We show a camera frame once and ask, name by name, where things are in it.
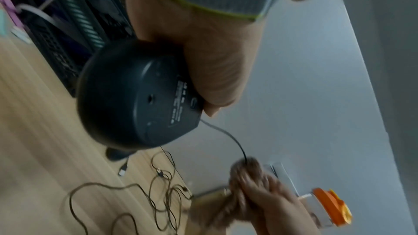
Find small white boxes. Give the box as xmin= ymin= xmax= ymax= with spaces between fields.
xmin=264 ymin=162 xmax=308 ymax=198

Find black stacked tray rack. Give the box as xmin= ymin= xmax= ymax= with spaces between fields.
xmin=6 ymin=0 xmax=136 ymax=98

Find small stamped cardboard box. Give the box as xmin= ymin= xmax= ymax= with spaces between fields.
xmin=189 ymin=186 xmax=233 ymax=229

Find pink fluffy wiping cloth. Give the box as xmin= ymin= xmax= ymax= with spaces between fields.
xmin=189 ymin=157 xmax=282 ymax=229

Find person's right hand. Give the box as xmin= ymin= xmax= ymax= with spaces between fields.
xmin=243 ymin=176 xmax=323 ymax=235

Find tangle of black mouse cables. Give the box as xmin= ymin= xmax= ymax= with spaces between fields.
xmin=68 ymin=150 xmax=196 ymax=235

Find purple plastic strip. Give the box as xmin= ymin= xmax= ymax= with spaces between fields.
xmin=0 ymin=0 xmax=26 ymax=30

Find teal pen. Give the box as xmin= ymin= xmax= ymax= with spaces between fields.
xmin=0 ymin=9 xmax=9 ymax=36

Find small white tube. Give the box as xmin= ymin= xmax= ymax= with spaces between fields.
xmin=11 ymin=26 xmax=33 ymax=44

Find black computer mouse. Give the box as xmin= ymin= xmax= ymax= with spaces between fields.
xmin=75 ymin=38 xmax=206 ymax=151
xmin=104 ymin=147 xmax=136 ymax=162

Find orange bottle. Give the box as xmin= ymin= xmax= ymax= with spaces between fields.
xmin=298 ymin=187 xmax=354 ymax=228

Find person's left hand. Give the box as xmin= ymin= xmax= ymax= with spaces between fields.
xmin=125 ymin=0 xmax=265 ymax=118

